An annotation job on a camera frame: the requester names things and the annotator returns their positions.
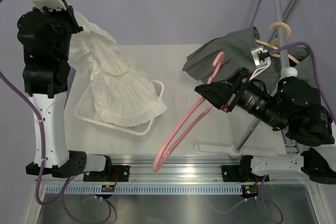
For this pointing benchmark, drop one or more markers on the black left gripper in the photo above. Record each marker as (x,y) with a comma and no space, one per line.
(67,14)

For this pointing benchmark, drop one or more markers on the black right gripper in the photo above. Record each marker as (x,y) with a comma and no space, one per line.
(224,92)

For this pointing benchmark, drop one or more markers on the grey pleated skirt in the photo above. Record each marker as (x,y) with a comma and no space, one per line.
(237,46)

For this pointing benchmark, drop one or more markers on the pink plastic hanger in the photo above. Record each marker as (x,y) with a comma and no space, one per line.
(167,148)

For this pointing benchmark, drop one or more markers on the white skirt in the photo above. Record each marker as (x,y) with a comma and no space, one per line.
(123,93)

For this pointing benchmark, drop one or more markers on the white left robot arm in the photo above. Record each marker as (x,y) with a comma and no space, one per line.
(45,33)

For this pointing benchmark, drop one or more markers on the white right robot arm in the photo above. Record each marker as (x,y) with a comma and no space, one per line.
(297,107)

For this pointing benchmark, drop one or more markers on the white rack base foot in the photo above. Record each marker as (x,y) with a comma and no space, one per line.
(231,151)

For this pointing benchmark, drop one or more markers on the grey clothes rack pole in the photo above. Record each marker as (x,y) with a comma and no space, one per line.
(286,71)

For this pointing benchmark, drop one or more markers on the white plastic basket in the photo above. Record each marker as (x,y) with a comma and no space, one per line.
(86,111)

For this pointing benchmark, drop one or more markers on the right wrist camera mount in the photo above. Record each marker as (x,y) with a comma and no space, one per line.
(262,61)

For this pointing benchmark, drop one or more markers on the aluminium mounting rail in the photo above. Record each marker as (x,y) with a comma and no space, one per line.
(176,170)

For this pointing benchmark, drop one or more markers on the white slotted cable duct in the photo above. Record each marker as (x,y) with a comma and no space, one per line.
(155,189)

